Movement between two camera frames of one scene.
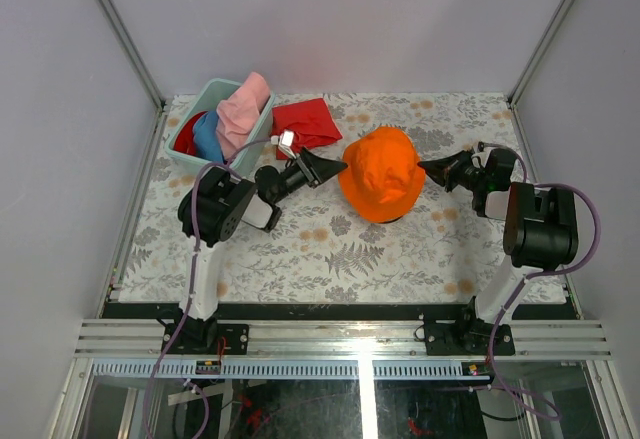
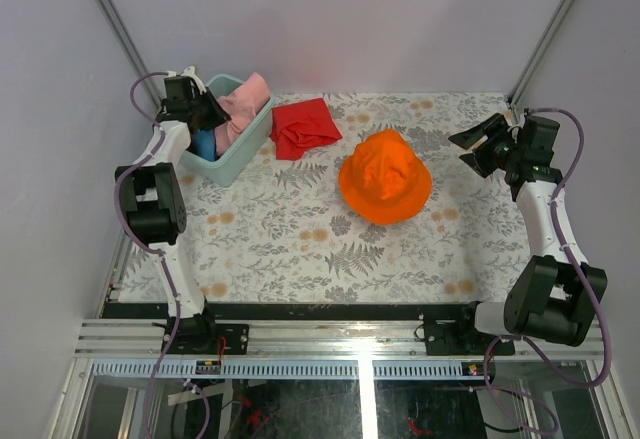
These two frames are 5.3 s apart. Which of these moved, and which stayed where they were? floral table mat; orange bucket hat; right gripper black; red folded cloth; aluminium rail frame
Moved: right gripper black
Stayed: aluminium rail frame; orange bucket hat; red folded cloth; floral table mat
